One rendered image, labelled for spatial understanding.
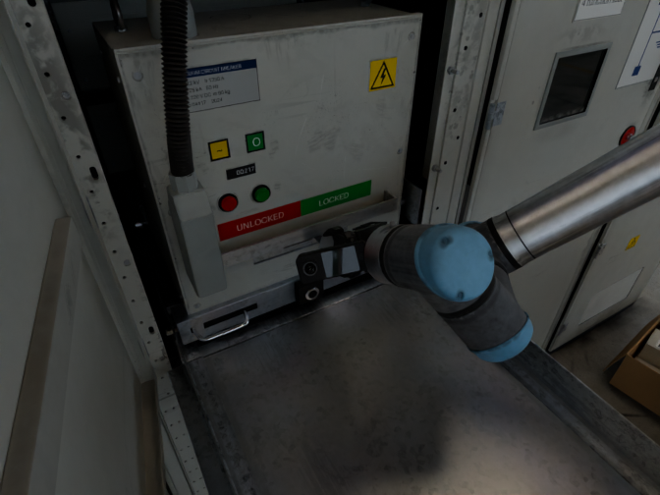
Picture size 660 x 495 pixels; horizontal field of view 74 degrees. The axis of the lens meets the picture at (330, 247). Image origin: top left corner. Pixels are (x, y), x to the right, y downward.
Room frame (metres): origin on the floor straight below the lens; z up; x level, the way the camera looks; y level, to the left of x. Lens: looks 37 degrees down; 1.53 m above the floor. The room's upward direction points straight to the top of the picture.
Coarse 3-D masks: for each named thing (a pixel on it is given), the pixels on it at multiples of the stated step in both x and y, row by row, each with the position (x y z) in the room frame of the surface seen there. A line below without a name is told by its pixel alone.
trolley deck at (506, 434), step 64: (320, 320) 0.64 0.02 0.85; (384, 320) 0.64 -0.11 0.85; (256, 384) 0.48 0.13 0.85; (320, 384) 0.48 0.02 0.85; (384, 384) 0.48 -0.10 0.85; (448, 384) 0.48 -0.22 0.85; (512, 384) 0.48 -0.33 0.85; (256, 448) 0.36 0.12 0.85; (320, 448) 0.36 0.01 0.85; (384, 448) 0.36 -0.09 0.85; (448, 448) 0.36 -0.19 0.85; (512, 448) 0.36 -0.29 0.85; (576, 448) 0.36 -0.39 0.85
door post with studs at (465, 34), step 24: (456, 0) 0.80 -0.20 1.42; (480, 0) 0.83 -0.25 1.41; (456, 24) 0.81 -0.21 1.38; (480, 24) 0.83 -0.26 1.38; (456, 48) 0.81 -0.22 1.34; (456, 72) 0.79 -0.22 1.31; (456, 96) 0.82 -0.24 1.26; (432, 120) 0.85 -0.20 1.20; (456, 120) 0.82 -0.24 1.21; (432, 144) 0.84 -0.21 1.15; (456, 144) 0.83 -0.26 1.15; (432, 168) 0.80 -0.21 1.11; (432, 192) 0.81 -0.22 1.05; (432, 216) 0.81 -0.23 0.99
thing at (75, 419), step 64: (0, 0) 0.49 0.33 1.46; (0, 64) 0.48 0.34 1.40; (0, 128) 0.40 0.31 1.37; (0, 192) 0.33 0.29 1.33; (64, 192) 0.49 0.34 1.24; (0, 256) 0.28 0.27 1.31; (64, 256) 0.36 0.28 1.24; (0, 320) 0.23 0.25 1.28; (64, 320) 0.29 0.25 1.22; (128, 320) 0.49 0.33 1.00; (0, 384) 0.19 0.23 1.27; (64, 384) 0.23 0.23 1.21; (128, 384) 0.42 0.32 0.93; (0, 448) 0.15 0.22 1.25; (64, 448) 0.20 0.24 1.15; (128, 448) 0.31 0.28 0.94
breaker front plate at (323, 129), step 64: (128, 64) 0.58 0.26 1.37; (192, 64) 0.62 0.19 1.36; (256, 64) 0.67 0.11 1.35; (320, 64) 0.72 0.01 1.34; (192, 128) 0.62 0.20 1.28; (256, 128) 0.66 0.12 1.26; (320, 128) 0.72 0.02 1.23; (384, 128) 0.79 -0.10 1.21; (320, 192) 0.72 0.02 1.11; (256, 256) 0.65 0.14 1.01
